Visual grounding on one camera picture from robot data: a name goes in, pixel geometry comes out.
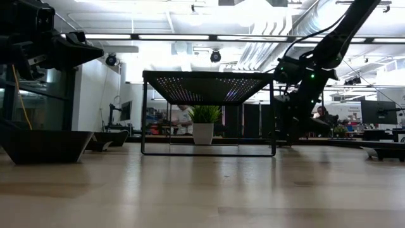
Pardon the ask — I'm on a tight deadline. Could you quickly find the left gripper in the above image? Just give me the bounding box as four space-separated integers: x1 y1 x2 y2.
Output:
18 0 105 80

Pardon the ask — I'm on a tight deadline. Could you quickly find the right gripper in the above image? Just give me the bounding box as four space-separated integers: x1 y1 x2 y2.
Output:
275 56 338 143

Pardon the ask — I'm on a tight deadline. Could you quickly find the black wavy square mini plate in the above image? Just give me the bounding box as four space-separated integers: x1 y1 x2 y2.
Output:
93 130 130 148
0 129 95 165

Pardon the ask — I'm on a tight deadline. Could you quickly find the person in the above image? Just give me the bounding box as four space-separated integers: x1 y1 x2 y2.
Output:
311 106 339 137
172 104 194 136

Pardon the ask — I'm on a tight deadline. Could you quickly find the small green desk plant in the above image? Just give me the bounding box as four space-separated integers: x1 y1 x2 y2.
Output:
333 125 349 137

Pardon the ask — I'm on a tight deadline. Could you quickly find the black room divider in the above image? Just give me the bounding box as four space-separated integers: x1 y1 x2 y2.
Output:
223 103 273 139

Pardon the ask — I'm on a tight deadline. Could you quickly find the dark glass cabinet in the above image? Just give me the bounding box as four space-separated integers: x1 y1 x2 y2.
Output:
0 66 77 131

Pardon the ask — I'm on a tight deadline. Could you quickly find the black computer monitor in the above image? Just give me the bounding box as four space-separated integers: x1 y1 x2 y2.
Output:
360 100 399 125
120 100 133 122

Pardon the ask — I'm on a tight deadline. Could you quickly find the overhead light bar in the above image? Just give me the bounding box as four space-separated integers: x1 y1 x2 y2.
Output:
59 32 405 44

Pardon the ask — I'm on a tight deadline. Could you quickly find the green plant in white pot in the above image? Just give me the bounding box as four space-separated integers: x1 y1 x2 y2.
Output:
188 105 223 146

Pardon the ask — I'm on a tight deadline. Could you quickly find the black perforated metal rack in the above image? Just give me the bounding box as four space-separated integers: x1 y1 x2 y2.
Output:
140 70 277 157

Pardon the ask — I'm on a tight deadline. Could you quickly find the black aluminium table frame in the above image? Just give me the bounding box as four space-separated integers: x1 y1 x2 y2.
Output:
125 134 405 153

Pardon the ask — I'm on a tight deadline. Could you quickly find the yellow extension cord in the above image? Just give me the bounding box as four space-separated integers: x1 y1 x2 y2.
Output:
11 65 34 130

